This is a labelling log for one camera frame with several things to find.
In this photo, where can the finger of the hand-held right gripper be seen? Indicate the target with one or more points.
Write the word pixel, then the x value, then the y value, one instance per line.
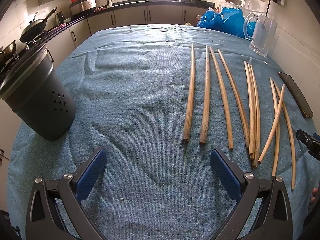
pixel 310 142

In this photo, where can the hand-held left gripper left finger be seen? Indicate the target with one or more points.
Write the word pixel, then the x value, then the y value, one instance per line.
pixel 91 172

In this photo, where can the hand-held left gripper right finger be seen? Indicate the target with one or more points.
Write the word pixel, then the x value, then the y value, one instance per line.
pixel 225 175

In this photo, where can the row of wooden chopsticks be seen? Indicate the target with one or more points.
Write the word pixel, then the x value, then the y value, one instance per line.
pixel 206 105

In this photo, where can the grey perforated canister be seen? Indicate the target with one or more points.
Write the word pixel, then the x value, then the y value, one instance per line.
pixel 37 100

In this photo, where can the person's right hand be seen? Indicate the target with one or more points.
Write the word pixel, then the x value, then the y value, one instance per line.
pixel 314 196

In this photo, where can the black phone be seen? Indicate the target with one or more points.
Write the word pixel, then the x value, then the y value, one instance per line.
pixel 296 95

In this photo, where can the blue towel cloth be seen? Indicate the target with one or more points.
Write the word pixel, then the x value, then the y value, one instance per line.
pixel 140 92

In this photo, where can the clear glass mug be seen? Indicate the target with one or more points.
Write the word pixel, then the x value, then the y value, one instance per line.
pixel 262 36

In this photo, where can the gas stove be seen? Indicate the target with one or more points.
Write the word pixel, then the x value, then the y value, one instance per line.
pixel 17 52

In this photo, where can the dark cooking pan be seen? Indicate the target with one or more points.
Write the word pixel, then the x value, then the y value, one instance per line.
pixel 7 51

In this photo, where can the blue plastic bag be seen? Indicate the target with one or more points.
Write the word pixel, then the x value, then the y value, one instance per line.
pixel 222 20

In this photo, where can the black wok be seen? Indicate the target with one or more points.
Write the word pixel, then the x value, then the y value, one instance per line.
pixel 33 27

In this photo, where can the metal kettle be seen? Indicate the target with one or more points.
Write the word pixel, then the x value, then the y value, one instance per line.
pixel 60 17

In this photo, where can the white lower kitchen cabinets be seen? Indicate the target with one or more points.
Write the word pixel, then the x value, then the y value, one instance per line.
pixel 130 17

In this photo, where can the pink cloth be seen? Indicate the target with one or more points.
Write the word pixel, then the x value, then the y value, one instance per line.
pixel 100 9

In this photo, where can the red-lidded steel rice cooker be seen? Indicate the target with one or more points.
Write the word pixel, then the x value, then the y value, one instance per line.
pixel 82 3

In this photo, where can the black kitchen countertop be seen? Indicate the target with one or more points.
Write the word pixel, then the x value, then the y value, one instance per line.
pixel 125 5

